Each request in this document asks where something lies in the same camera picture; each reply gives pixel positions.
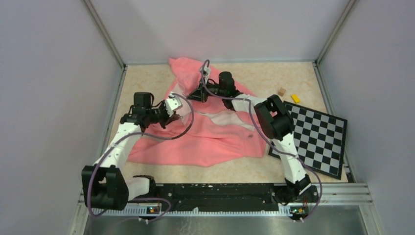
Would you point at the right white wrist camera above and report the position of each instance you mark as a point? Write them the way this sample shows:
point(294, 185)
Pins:
point(206, 71)

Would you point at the small wooden cube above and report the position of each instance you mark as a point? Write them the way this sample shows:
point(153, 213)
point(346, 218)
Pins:
point(281, 92)

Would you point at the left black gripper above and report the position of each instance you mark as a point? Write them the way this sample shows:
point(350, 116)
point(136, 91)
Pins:
point(170, 119)

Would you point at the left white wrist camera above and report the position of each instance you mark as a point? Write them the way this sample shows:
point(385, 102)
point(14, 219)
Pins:
point(172, 104)

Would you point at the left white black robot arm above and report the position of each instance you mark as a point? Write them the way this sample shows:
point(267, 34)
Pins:
point(104, 186)

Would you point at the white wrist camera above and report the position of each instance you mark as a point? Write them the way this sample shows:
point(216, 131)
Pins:
point(172, 104)
point(206, 71)

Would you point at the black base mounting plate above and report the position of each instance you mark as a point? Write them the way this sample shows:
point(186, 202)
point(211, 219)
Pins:
point(254, 197)

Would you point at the black white checkerboard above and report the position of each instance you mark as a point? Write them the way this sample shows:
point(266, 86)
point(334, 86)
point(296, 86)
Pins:
point(320, 139)

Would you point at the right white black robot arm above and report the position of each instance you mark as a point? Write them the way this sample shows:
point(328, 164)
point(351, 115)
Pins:
point(271, 120)

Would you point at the pink zip-up jacket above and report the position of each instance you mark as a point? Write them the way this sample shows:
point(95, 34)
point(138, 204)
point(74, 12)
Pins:
point(216, 136)

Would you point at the aluminium front rail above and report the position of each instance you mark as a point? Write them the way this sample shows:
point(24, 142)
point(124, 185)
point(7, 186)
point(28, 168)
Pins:
point(348, 194)

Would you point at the small yellow block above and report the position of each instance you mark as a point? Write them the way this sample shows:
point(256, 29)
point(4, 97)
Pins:
point(295, 98)

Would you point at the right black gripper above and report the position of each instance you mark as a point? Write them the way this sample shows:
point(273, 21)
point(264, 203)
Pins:
point(200, 93)

